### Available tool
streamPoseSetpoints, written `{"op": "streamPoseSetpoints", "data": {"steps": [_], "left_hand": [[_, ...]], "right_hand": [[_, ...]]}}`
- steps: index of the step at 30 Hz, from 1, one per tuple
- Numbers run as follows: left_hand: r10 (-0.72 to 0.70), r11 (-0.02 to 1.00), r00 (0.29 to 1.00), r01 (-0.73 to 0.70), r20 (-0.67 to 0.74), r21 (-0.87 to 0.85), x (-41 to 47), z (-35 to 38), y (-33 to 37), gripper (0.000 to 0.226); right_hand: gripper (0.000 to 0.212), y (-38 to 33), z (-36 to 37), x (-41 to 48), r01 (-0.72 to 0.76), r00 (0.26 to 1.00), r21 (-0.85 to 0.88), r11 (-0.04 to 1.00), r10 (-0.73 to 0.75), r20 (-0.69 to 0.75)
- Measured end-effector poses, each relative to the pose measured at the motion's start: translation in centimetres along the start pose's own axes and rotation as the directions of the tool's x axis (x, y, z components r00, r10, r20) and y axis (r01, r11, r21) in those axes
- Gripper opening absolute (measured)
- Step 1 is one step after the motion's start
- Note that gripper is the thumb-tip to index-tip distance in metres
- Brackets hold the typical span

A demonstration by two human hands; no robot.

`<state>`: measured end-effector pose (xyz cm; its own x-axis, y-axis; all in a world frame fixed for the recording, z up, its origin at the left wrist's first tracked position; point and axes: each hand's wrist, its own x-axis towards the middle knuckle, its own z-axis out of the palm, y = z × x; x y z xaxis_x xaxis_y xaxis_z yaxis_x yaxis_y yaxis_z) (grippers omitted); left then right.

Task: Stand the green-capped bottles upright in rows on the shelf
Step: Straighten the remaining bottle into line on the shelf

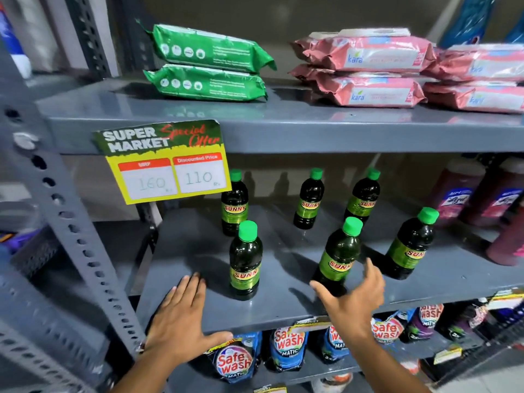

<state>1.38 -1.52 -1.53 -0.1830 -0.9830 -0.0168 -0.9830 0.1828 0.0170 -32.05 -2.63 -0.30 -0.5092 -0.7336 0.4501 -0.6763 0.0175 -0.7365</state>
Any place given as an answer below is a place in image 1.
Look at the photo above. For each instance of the person's right hand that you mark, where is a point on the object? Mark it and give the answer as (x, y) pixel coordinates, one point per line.
(356, 313)

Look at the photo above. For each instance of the person's left hand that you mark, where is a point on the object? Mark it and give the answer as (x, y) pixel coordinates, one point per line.
(180, 327)

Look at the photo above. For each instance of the person's left little finger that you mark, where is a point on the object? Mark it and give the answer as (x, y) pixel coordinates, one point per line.
(168, 300)

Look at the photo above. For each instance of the person's left thumb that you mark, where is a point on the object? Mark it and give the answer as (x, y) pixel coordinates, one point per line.
(219, 338)

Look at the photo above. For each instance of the person's left middle finger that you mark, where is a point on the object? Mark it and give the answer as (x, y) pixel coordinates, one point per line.
(189, 294)

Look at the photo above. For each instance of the person's right thumb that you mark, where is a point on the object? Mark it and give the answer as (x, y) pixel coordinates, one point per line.
(324, 295)

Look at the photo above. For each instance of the person's right forearm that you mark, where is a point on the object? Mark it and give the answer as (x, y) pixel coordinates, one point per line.
(380, 364)

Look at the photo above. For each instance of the person's left forearm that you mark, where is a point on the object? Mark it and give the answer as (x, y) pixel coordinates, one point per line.
(155, 374)

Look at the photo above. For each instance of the yellow shelf price tag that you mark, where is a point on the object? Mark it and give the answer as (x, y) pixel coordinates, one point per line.
(270, 389)
(309, 324)
(447, 355)
(505, 299)

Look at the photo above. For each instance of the row of detergent refill pouches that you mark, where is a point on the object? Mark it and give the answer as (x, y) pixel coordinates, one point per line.
(286, 347)

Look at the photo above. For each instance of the group of green-capped dark bottles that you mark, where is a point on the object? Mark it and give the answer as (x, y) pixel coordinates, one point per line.
(245, 261)

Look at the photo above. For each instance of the yellow and green price sign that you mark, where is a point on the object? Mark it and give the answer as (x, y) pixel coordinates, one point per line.
(163, 167)

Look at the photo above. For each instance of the purple packet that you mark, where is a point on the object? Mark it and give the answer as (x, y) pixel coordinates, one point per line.
(18, 241)

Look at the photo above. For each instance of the maroon liquid bottle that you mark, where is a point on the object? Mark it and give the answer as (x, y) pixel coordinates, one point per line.
(497, 196)
(454, 192)
(507, 241)

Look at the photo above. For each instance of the grey metal shelf rack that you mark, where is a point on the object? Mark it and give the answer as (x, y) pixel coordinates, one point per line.
(286, 126)

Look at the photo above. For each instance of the pink wipes packet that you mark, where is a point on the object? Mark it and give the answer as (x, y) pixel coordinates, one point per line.
(479, 65)
(368, 53)
(475, 97)
(368, 92)

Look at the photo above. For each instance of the green wipes packet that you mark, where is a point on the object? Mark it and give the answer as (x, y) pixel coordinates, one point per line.
(204, 83)
(208, 47)

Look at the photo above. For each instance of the white and blue bottle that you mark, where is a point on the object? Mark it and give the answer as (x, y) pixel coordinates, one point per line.
(14, 49)

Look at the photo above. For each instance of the blue glossy pouch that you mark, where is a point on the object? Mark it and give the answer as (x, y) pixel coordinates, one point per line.
(468, 20)
(516, 33)

